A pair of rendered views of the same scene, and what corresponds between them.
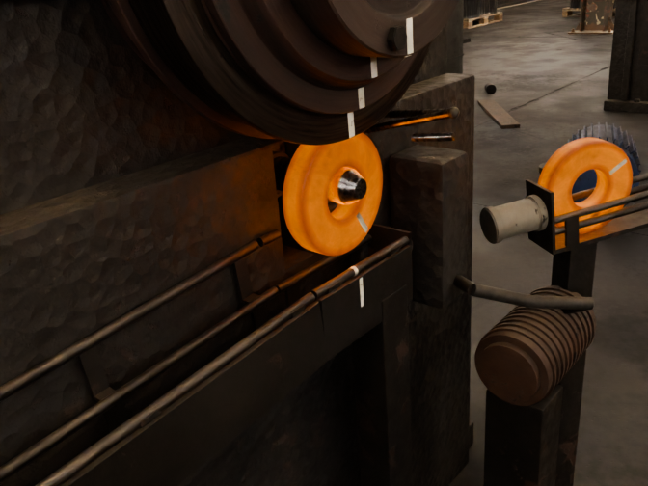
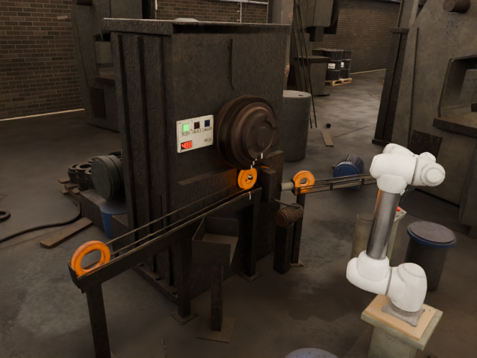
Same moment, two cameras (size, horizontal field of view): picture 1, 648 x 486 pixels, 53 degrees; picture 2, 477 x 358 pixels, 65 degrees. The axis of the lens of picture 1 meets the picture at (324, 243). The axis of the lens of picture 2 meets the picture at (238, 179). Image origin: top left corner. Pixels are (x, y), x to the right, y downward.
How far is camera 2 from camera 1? 171 cm
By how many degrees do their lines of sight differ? 1
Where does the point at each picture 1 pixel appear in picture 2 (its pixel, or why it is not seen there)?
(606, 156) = (308, 175)
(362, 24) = (253, 155)
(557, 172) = (297, 177)
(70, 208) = (206, 177)
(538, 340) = (287, 212)
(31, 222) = (201, 178)
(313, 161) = (243, 172)
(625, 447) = (319, 251)
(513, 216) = (286, 185)
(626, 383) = (327, 237)
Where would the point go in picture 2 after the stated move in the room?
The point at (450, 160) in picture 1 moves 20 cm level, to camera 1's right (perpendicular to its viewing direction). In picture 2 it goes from (272, 172) to (301, 174)
